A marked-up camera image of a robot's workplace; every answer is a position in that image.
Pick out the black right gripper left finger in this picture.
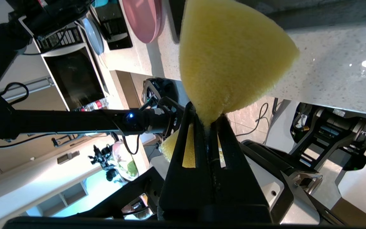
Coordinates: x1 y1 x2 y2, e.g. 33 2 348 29
158 102 215 223

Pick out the black induction cooktop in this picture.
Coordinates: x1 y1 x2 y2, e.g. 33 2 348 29
89 0 133 51

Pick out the clear bottle red label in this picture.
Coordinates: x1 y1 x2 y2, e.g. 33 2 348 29
81 98 109 112

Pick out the black slotted rack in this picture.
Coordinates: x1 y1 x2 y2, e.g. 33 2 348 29
34 25 85 53

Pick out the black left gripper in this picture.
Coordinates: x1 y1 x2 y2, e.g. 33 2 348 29
7 0 94 36

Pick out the pink green bag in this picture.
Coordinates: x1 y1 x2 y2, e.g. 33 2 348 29
112 141 139 179

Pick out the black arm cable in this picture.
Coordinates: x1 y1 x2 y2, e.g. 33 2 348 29
0 81 30 106

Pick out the white microwave oven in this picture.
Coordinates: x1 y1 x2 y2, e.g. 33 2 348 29
40 43 110 112

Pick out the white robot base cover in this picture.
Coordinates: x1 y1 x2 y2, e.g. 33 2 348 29
150 140 322 225

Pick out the grey round lid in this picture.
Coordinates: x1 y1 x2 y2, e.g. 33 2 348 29
82 17 105 56

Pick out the light wooden wall shelf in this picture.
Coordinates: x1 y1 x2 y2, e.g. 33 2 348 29
0 72 145 220

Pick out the black robot base chassis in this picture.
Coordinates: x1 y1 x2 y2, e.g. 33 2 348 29
289 102 366 170

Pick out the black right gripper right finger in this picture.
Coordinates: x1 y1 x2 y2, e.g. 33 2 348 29
209 114 272 223

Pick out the black tripod stand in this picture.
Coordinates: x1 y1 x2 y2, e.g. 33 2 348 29
87 145 120 182

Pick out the pink plate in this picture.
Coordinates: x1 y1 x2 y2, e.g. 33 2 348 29
122 0 165 44

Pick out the black robot torso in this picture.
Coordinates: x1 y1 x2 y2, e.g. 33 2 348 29
141 77 186 140

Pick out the yellow green sponge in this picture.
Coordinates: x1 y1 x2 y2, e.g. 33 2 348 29
160 0 300 169

